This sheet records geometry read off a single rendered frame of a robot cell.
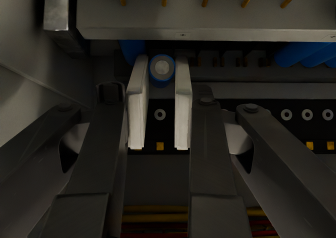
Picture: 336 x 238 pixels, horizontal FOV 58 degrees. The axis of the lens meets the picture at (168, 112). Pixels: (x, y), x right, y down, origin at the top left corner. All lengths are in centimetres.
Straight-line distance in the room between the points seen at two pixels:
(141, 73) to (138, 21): 3
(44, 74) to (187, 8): 8
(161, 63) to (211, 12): 5
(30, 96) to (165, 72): 8
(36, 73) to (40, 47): 2
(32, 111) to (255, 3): 13
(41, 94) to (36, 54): 2
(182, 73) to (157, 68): 4
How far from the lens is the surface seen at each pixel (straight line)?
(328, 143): 33
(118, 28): 16
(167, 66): 19
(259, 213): 29
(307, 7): 18
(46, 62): 18
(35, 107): 17
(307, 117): 32
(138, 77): 15
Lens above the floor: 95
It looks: 10 degrees up
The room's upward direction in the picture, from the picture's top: 179 degrees counter-clockwise
